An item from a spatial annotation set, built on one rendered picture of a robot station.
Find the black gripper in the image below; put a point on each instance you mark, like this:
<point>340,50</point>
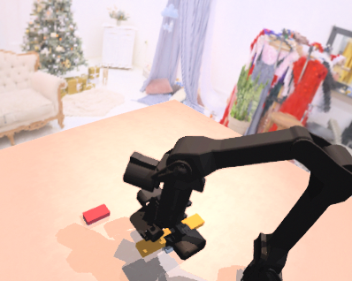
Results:
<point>184,241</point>

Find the yellow bar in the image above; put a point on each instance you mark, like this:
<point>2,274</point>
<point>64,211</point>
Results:
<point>148,247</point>

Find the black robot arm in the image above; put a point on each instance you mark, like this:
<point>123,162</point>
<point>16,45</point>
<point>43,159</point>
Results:
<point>183,169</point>

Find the red rectangular block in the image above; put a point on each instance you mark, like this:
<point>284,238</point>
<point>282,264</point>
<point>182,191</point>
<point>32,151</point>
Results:
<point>96,214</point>

